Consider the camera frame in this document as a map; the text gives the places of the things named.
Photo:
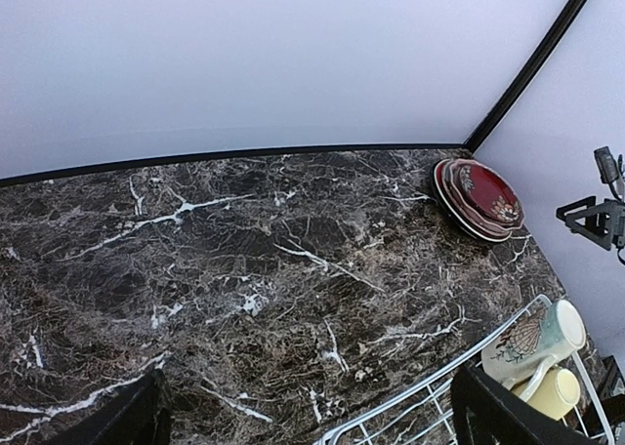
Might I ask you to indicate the right black frame post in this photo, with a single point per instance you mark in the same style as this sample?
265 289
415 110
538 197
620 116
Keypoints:
540 55

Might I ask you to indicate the red floral plate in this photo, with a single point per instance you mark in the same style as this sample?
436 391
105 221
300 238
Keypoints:
489 194

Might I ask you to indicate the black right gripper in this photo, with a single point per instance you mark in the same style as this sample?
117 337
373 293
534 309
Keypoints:
601 223

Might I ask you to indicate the pink polka dot plate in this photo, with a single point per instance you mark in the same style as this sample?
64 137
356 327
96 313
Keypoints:
472 215

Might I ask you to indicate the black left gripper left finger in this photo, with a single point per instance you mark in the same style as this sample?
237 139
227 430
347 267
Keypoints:
140 414

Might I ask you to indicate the light green plate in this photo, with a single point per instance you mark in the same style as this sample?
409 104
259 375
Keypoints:
455 206

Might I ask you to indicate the yellow mug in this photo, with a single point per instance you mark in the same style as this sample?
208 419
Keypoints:
557 395

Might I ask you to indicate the black striped rim plate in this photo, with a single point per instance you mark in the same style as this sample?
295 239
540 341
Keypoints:
453 214

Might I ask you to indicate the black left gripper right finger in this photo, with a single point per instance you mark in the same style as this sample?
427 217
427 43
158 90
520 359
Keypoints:
485 412

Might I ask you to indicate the white patterned tall mug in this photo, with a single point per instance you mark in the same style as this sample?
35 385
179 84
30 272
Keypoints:
533 345

